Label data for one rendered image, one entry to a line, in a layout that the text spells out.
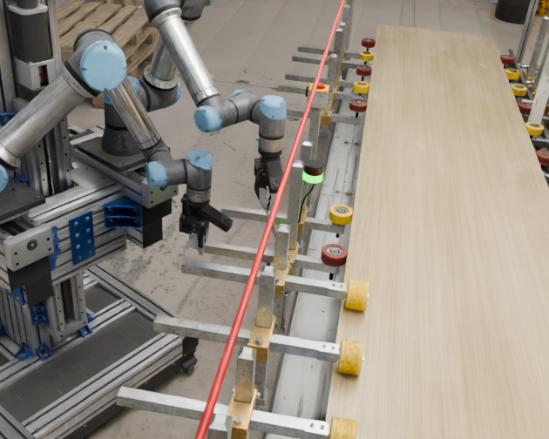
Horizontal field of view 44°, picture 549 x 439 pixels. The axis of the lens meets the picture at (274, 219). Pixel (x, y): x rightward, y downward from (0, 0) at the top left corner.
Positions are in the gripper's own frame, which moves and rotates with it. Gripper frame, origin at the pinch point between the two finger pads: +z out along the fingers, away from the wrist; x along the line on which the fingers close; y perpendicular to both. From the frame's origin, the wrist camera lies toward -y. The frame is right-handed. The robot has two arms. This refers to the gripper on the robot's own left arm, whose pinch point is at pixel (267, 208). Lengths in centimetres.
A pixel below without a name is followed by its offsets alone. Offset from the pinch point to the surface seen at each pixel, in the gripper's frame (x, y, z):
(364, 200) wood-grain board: -39.3, 19.7, 11.8
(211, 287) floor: 6, 88, 103
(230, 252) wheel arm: 11.1, -0.3, 15.7
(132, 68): 38, 364, 98
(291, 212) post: -7.0, -2.6, 0.0
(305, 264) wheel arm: -11.5, -8.8, 15.9
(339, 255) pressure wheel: -20.7, -13.1, 10.0
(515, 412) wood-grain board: -46, -78, 9
